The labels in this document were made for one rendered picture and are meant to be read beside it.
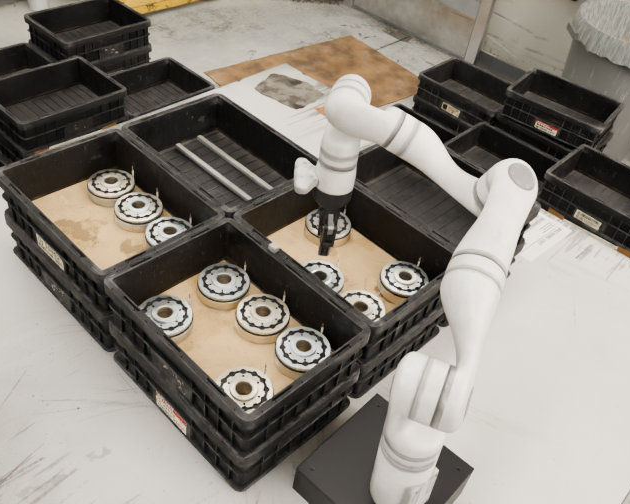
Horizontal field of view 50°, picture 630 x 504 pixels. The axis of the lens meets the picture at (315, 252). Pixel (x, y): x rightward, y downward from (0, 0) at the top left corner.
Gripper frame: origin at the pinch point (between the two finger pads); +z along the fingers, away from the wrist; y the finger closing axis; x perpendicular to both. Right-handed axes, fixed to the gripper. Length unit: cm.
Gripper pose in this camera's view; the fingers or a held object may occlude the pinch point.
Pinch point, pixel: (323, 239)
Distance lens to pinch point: 135.5
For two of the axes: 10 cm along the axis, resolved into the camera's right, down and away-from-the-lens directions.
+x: -9.9, -0.8, -1.0
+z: -1.2, 7.3, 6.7
